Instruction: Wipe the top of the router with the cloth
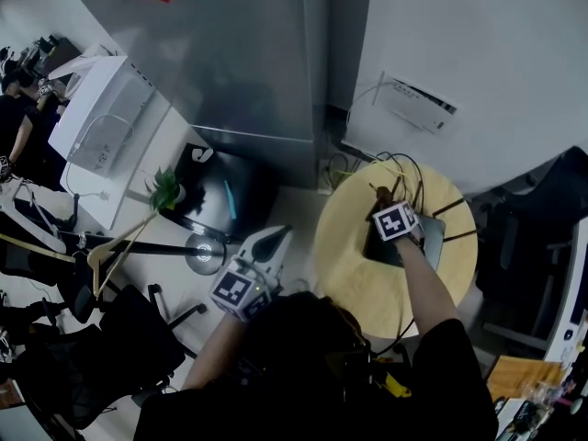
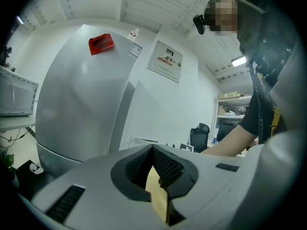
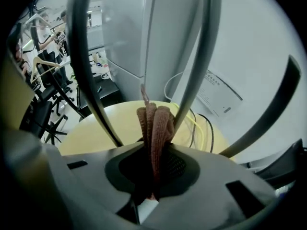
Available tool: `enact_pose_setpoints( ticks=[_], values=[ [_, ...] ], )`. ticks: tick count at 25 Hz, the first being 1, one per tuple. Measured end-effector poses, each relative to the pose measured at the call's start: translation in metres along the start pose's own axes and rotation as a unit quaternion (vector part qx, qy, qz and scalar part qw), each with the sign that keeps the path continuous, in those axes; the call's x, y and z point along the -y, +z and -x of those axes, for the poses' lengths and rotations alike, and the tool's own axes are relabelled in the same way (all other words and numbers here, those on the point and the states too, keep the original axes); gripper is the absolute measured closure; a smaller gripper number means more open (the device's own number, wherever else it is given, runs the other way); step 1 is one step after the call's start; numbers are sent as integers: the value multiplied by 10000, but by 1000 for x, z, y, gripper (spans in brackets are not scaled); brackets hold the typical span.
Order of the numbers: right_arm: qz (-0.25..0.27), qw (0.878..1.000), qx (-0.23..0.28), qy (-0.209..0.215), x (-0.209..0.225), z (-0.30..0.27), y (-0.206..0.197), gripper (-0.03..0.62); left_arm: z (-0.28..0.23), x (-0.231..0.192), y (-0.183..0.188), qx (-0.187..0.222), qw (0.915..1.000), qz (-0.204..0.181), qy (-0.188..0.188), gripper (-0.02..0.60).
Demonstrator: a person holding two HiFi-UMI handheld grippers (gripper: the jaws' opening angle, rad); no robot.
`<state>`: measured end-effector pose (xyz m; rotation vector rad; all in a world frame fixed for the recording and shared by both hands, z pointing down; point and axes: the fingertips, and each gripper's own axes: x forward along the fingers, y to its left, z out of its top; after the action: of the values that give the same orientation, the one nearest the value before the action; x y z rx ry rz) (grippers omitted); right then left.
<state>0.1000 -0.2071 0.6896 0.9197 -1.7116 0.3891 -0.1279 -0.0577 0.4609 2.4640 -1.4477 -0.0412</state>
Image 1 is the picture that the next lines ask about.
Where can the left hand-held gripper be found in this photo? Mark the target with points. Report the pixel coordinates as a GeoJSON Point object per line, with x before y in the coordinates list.
{"type": "Point", "coordinates": [234, 292]}

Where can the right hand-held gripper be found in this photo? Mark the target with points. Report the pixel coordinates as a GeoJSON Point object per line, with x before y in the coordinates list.
{"type": "Point", "coordinates": [395, 221]}

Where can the brown cloth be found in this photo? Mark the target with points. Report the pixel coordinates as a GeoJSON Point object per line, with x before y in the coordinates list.
{"type": "Point", "coordinates": [383, 195]}

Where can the black router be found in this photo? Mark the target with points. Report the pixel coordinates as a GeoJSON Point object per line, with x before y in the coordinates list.
{"type": "Point", "coordinates": [381, 251]}

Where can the person's left forearm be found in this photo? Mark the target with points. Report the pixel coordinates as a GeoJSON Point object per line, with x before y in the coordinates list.
{"type": "Point", "coordinates": [213, 356]}

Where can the person's right forearm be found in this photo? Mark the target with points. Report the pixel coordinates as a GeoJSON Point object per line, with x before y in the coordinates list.
{"type": "Point", "coordinates": [427, 292]}

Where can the black coat stand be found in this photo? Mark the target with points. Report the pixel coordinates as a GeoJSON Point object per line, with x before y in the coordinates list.
{"type": "Point", "coordinates": [206, 253]}

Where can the teal pen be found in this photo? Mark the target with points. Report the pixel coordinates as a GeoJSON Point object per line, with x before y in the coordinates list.
{"type": "Point", "coordinates": [230, 200]}

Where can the person's black shirt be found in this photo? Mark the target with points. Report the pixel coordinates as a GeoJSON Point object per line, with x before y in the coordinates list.
{"type": "Point", "coordinates": [285, 338]}

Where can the potted green plant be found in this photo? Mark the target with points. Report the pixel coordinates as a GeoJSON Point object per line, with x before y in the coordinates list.
{"type": "Point", "coordinates": [165, 188]}

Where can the black high-back office chair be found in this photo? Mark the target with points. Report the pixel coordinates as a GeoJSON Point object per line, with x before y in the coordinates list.
{"type": "Point", "coordinates": [528, 228]}

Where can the white desk under microwave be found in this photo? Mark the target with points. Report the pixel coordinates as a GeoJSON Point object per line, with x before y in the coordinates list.
{"type": "Point", "coordinates": [156, 168]}

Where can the black mesh office chair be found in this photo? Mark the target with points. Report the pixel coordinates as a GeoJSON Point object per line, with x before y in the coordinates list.
{"type": "Point", "coordinates": [133, 338]}

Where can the yellow clip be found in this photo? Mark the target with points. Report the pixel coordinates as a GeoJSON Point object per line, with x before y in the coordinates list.
{"type": "Point", "coordinates": [397, 386]}

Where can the wooden clothes hanger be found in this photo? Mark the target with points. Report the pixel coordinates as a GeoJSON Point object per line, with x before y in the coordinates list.
{"type": "Point", "coordinates": [94, 264]}

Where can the silver refrigerator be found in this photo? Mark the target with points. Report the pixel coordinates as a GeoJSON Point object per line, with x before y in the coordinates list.
{"type": "Point", "coordinates": [229, 62]}

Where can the wooden board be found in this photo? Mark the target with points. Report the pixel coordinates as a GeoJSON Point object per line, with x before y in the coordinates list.
{"type": "Point", "coordinates": [519, 375]}

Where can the white computer desk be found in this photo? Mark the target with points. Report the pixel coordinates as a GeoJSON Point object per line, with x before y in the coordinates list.
{"type": "Point", "coordinates": [562, 329]}

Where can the white microwave oven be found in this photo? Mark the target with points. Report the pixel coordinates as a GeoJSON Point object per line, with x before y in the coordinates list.
{"type": "Point", "coordinates": [110, 117]}

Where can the white wall network box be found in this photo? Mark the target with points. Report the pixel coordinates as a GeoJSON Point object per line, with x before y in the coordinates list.
{"type": "Point", "coordinates": [413, 104]}

